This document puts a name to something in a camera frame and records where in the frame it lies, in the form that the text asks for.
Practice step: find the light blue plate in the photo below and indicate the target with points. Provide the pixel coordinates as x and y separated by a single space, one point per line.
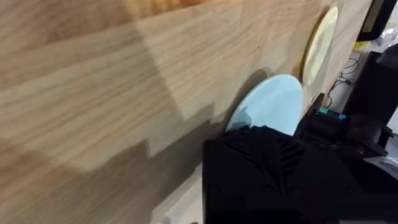
273 102

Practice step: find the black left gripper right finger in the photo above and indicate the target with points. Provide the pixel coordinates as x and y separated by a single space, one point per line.
317 193

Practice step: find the cream plate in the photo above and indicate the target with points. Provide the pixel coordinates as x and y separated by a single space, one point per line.
321 43

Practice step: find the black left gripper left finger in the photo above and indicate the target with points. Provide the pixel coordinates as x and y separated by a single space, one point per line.
239 180

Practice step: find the black framed screen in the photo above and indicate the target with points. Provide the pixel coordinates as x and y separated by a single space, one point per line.
377 17

